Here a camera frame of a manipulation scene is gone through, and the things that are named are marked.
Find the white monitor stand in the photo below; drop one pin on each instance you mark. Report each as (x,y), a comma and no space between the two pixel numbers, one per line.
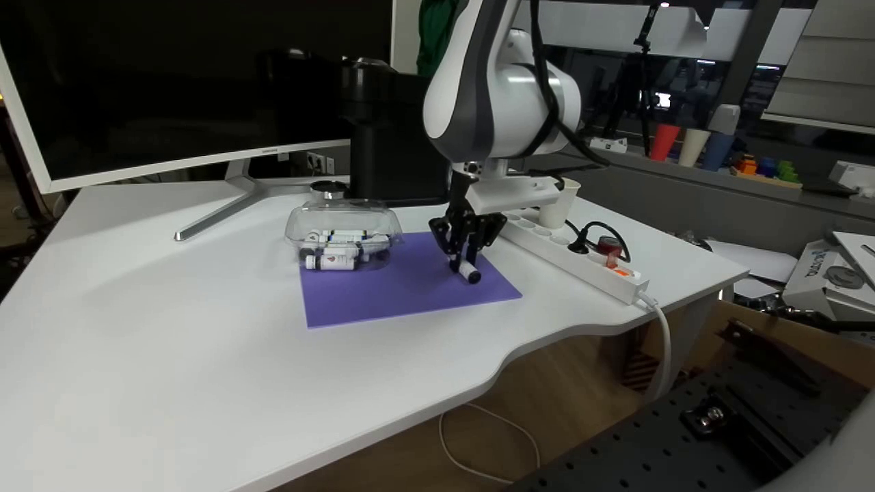
(219,209)

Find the white power strip red switch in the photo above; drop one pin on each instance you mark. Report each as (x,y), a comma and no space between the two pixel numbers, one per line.
(576,257)

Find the small white bottle black cap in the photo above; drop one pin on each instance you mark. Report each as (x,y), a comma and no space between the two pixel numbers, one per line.
(349,238)
(334,262)
(317,242)
(309,260)
(375,245)
(468,270)

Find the red cup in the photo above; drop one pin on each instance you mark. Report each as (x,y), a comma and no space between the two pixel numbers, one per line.
(664,143)

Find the black cylindrical appliance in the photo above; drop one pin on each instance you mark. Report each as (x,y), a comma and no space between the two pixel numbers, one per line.
(384,127)

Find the black perforated breadboard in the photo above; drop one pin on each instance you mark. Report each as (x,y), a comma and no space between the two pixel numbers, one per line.
(692,439)

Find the white grey device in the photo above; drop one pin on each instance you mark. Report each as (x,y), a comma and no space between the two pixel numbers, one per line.
(824,276)

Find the purple paper mat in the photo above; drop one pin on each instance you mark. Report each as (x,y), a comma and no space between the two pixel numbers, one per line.
(401,281)

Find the clear plastic container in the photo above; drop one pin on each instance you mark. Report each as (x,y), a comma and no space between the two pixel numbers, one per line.
(343,228)

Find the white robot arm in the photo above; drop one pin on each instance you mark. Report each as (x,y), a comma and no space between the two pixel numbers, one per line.
(473,100)

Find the blue cup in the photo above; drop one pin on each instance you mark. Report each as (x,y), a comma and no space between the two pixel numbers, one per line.
(718,150)

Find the green toy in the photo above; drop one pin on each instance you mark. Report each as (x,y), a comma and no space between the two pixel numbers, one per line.
(789,169)

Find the orange toy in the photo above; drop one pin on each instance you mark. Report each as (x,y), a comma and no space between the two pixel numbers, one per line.
(746,168)

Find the small round glass jar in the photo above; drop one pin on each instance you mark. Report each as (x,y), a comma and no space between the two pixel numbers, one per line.
(329,188)

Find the white framed monitor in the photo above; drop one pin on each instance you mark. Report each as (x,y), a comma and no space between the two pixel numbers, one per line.
(182,91)

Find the blue toy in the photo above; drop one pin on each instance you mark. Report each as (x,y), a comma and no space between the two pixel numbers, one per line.
(766,168)

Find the white cup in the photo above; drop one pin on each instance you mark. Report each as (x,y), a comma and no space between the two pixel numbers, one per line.
(692,146)

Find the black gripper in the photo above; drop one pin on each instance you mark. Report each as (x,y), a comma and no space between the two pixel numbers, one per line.
(465,213)

